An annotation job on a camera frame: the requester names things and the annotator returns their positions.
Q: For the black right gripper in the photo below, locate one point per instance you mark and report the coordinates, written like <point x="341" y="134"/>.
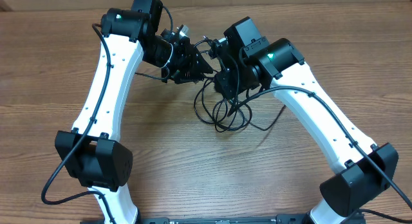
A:
<point x="226" y="87"/>

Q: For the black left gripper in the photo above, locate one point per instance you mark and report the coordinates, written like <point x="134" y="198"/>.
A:
<point x="188" y="62"/>

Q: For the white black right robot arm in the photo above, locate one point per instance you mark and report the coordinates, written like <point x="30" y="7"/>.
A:
<point x="362" y="170"/>

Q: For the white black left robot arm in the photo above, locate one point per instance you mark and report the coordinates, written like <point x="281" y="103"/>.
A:
<point x="91" y="151"/>

